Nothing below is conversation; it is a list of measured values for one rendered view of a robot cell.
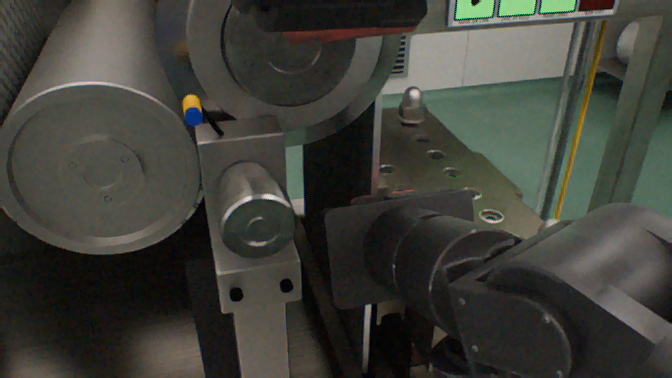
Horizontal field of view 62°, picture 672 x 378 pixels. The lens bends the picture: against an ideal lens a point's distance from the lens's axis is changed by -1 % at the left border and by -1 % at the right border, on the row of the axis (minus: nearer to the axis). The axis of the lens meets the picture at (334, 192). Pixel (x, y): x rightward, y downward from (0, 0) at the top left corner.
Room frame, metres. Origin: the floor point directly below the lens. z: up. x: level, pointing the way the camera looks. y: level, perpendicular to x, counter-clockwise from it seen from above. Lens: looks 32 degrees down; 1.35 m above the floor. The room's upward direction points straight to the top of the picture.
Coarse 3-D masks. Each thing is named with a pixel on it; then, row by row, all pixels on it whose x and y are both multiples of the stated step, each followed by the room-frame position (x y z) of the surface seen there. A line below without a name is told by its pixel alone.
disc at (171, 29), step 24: (168, 0) 0.32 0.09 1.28; (168, 24) 0.32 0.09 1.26; (168, 48) 0.32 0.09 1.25; (384, 48) 0.35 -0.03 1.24; (168, 72) 0.32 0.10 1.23; (192, 72) 0.32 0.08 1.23; (384, 72) 0.35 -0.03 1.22; (360, 96) 0.35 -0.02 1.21; (216, 120) 0.32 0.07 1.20; (336, 120) 0.34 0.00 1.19; (288, 144) 0.33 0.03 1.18
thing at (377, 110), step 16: (368, 112) 0.37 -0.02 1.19; (352, 128) 0.40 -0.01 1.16; (368, 128) 0.37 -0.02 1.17; (304, 144) 0.57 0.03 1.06; (320, 144) 0.50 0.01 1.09; (336, 144) 0.44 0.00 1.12; (352, 144) 0.40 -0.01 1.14; (368, 144) 0.36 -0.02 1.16; (304, 160) 0.57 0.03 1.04; (320, 160) 0.50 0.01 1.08; (336, 160) 0.44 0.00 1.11; (352, 160) 0.40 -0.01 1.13; (368, 160) 0.36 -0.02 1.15; (320, 176) 0.50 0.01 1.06; (336, 176) 0.44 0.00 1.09; (352, 176) 0.40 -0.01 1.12; (368, 176) 0.36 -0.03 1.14; (320, 192) 0.50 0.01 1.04; (336, 192) 0.44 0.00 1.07; (352, 192) 0.40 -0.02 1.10; (368, 192) 0.36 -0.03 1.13
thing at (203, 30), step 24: (192, 0) 0.32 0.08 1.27; (216, 0) 0.31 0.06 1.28; (192, 24) 0.31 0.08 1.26; (216, 24) 0.31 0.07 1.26; (192, 48) 0.31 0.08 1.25; (216, 48) 0.31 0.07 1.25; (360, 48) 0.34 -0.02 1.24; (216, 72) 0.31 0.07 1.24; (360, 72) 0.34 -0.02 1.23; (216, 96) 0.31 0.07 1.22; (240, 96) 0.32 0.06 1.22; (336, 96) 0.33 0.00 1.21; (288, 120) 0.32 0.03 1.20; (312, 120) 0.33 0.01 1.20
